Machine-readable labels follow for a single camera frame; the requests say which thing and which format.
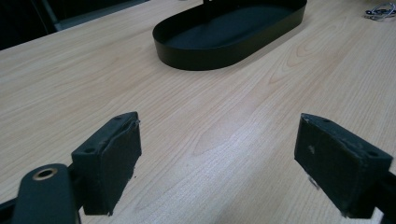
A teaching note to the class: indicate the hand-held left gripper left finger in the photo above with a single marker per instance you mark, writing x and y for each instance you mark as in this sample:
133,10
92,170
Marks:
109,168

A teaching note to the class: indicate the black oval metal tray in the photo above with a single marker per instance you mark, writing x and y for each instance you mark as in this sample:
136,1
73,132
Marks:
229,34

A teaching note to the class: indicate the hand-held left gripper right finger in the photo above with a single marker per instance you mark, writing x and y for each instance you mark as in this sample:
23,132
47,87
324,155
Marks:
339,168

